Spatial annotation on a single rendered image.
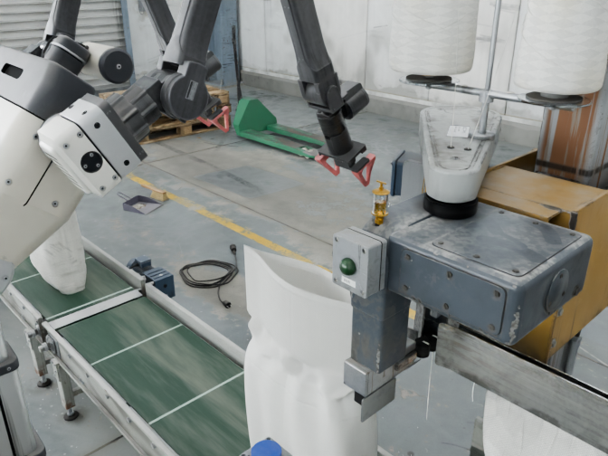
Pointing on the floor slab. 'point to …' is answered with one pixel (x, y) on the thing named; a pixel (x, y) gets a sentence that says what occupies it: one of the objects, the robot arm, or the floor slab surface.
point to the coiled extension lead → (213, 279)
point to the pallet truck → (248, 109)
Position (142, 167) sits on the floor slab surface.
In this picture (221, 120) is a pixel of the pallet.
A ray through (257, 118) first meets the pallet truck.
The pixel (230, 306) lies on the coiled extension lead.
